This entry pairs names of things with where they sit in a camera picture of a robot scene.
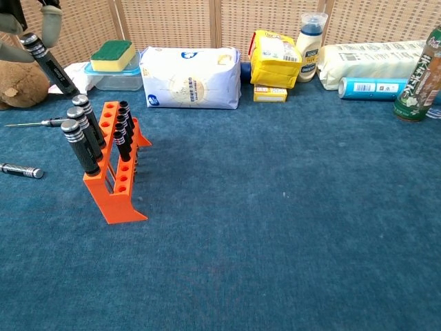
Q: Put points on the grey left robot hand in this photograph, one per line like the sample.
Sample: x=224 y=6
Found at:
x=51 y=24

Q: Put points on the thin black precision screwdriver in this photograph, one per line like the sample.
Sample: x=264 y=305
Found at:
x=51 y=122

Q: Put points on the large black silver-capped screwdriver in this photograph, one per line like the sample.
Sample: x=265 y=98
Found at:
x=81 y=148
x=90 y=115
x=84 y=125

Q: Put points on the orange screwdriver rack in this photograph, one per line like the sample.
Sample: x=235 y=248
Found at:
x=119 y=207

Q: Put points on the white pink wipes pack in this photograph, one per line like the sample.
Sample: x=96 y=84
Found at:
x=82 y=79

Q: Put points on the yellow green sponge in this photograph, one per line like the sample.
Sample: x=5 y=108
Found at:
x=112 y=55

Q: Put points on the brown plush toy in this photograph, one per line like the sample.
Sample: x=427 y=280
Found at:
x=20 y=84

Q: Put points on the clear container with blue lid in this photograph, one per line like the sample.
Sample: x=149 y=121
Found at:
x=119 y=81

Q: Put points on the wicker folding screen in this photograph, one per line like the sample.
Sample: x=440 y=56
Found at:
x=172 y=24

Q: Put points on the white blue-printed bag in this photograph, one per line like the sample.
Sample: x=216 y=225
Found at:
x=193 y=79

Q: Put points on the yellow snack package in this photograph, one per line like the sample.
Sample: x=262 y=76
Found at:
x=274 y=65

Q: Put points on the small yellow box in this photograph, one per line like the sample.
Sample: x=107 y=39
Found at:
x=270 y=94

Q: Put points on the mayonnaise bottle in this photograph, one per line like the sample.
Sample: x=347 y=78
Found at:
x=309 y=55

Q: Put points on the blue carpet table cover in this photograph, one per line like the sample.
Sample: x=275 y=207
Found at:
x=258 y=213

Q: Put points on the white paper roll pack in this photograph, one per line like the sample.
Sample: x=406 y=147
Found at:
x=368 y=58

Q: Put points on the blue white can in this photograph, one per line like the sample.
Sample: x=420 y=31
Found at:
x=372 y=88

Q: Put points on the green tea bottle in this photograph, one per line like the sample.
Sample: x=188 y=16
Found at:
x=418 y=82

